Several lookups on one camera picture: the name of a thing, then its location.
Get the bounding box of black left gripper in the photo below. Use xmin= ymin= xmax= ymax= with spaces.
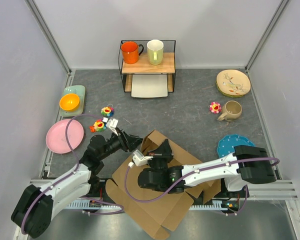
xmin=98 ymin=127 xmax=145 ymax=160

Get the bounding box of brown cardboard box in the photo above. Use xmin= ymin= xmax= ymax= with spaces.
xmin=104 ymin=128 xmax=222 ymax=240

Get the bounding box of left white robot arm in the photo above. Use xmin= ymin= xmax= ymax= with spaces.
xmin=11 ymin=129 xmax=143 ymax=238

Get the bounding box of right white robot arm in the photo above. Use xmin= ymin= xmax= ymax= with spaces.
xmin=134 ymin=139 xmax=280 ymax=197

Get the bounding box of orange flower toy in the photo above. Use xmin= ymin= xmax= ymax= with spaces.
xmin=89 ymin=119 xmax=107 ymax=133

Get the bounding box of rainbow flower toy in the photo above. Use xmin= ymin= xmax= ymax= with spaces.
xmin=100 ymin=103 xmax=115 ymax=118

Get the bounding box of white tray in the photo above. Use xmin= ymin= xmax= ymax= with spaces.
xmin=131 ymin=74 xmax=168 ymax=98

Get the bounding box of blue dotted plate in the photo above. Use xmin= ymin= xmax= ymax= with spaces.
xmin=216 ymin=134 xmax=255 ymax=158

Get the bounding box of light green rectangular plate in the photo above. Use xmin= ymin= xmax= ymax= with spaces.
xmin=59 ymin=85 xmax=86 ymax=117

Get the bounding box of pink plate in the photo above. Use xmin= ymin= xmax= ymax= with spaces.
xmin=45 ymin=119 xmax=84 ymax=154

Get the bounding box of orange bowl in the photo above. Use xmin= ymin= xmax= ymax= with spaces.
xmin=59 ymin=93 xmax=81 ymax=112

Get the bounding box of pink flower toy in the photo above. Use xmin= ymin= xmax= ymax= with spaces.
xmin=209 ymin=101 xmax=222 ymax=114

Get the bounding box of beige ceramic mug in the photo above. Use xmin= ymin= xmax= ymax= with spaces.
xmin=217 ymin=100 xmax=243 ymax=122

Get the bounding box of orange mug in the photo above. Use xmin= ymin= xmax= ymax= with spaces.
xmin=120 ymin=41 xmax=144 ymax=64

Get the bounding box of pale green mug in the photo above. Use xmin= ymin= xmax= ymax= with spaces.
xmin=147 ymin=39 xmax=164 ymax=66

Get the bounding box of floral beige plate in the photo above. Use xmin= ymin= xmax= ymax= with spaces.
xmin=215 ymin=69 xmax=251 ymax=98

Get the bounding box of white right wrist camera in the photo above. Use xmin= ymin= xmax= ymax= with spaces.
xmin=128 ymin=149 xmax=153 ymax=168

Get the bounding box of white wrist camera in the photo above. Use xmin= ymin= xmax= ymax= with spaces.
xmin=128 ymin=149 xmax=153 ymax=168
xmin=102 ymin=117 xmax=119 ymax=136

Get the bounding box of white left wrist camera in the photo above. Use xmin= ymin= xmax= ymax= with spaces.
xmin=102 ymin=117 xmax=119 ymax=136

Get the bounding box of white cable duct rail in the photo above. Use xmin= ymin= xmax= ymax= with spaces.
xmin=65 ymin=198 xmax=227 ymax=211

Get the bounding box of black wire wooden shelf rack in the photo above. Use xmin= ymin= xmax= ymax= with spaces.
xmin=118 ymin=39 xmax=176 ymax=93

